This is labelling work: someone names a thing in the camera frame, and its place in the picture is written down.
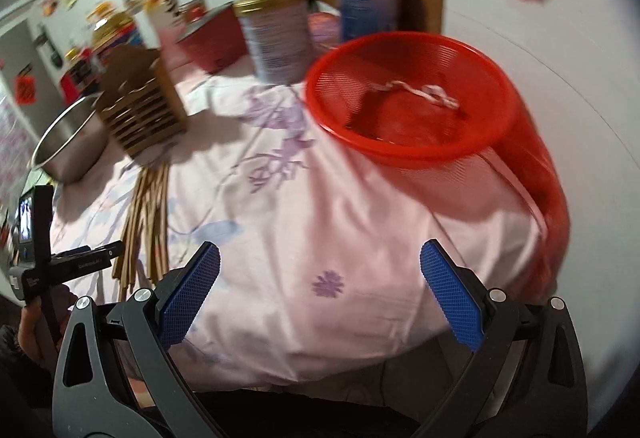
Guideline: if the person's left hand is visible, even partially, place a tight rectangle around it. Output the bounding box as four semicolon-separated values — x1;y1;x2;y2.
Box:
17;285;77;366

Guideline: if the wooden chopstick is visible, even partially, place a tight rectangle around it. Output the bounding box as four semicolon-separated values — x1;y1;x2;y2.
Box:
143;166;160;285
113;167;157;300
152;161;170;283
112;167;147;289

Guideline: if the stainless steel bowl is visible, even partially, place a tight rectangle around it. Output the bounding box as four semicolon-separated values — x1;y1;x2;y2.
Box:
30;93;108;184

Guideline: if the red diamond door sign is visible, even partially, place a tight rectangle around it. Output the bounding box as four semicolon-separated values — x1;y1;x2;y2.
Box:
14;75;37;106

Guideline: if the pink floral tablecloth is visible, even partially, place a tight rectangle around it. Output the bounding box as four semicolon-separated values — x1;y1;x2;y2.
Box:
51;59;542;390

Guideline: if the wooden utensil holder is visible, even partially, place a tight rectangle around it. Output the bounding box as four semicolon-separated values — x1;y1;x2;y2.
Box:
96;46;188;158

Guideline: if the red plastic mesh basket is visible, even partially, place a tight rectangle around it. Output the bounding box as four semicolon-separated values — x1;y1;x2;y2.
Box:
305;31;570;300

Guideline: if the cooking oil bottle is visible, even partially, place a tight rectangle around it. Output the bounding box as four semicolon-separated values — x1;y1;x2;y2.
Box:
87;1;143;56

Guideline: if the red electric cooking pot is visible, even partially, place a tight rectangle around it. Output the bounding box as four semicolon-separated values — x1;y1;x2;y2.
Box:
177;2;247;75

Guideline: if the gold lid milk powder tin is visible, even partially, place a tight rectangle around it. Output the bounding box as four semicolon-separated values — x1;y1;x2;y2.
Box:
233;0;314;84

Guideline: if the blue lidded plastic container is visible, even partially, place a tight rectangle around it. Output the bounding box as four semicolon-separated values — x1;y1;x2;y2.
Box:
336;0;401;42

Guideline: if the white pink string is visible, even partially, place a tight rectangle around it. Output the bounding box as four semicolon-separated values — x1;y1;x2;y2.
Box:
372;79;461;112

